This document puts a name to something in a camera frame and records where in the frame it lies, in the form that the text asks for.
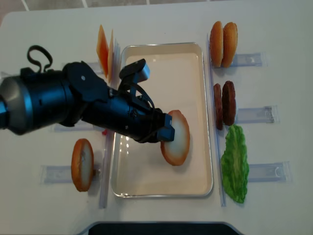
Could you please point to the brown meat patty front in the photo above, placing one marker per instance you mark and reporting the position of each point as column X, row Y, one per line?
column 229, row 103

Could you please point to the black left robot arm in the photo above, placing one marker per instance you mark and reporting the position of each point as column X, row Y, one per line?
column 33, row 100

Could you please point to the bun bottom slice in rack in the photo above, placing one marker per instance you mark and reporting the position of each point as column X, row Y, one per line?
column 82, row 164

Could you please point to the clear lettuce rack rail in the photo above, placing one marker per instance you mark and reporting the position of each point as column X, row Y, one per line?
column 274, row 172

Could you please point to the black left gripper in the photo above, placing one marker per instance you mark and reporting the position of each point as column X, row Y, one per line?
column 142, row 123

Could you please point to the green lettuce leaf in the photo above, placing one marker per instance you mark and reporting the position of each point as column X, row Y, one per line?
column 235, row 168

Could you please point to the black monitor edge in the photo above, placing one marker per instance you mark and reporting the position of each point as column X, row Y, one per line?
column 158, row 228

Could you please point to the clear left bun rack rail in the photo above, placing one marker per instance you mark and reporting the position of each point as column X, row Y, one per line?
column 51, row 174

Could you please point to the orange cheese slice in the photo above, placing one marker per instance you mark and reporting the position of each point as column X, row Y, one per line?
column 102, row 50

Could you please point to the clear bun rack rail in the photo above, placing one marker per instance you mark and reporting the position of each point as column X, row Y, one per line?
column 51, row 174
column 257, row 59

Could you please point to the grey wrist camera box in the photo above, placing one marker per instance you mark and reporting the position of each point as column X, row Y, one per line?
column 135, row 72

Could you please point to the white metal tray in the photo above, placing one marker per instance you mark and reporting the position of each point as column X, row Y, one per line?
column 177, row 87

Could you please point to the clear patty rack rail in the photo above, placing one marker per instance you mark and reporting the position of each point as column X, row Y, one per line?
column 266, row 114

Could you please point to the tan bun top slice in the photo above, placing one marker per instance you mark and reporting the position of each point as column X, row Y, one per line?
column 230, row 40

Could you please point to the brown meat patty back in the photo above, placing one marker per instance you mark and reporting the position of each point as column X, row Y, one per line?
column 218, row 106

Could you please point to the brown meat patty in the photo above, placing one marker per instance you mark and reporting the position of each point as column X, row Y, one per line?
column 218, row 106
column 229, row 103

